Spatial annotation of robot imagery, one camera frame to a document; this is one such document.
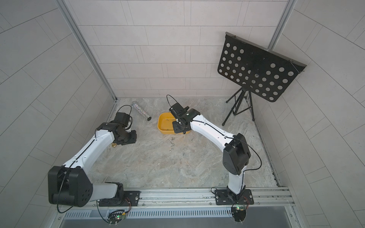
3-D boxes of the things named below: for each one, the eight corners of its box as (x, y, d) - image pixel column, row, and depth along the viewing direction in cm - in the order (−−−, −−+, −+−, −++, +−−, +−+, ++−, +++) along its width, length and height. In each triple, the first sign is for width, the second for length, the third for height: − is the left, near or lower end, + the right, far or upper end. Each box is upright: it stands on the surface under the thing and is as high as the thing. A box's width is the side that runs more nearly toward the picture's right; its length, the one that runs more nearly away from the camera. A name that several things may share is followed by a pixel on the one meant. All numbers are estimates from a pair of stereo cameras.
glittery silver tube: (131, 106, 113) (130, 103, 110) (135, 104, 115) (133, 101, 112) (148, 121, 104) (146, 118, 101) (151, 119, 105) (150, 116, 102)
